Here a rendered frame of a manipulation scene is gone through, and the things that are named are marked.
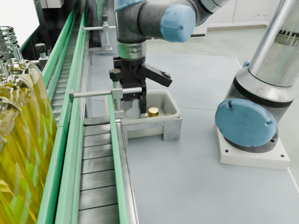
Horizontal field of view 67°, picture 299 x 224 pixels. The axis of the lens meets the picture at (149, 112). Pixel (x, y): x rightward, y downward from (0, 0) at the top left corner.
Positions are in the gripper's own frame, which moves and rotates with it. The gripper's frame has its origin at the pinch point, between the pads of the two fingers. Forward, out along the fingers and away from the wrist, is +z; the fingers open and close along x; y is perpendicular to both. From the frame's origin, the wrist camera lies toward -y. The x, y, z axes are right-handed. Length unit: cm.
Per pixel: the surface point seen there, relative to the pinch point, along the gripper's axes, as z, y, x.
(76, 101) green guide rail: -15.9, 16.9, 13.4
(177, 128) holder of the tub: 1.2, -9.5, 7.0
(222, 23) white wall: 66, -251, -386
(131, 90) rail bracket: -15.3, 4.4, 10.0
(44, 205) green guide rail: -15.9, 20.1, 38.4
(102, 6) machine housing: -21, 5, -75
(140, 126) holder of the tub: -1.4, 1.8, 6.6
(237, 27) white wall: 76, -287, -384
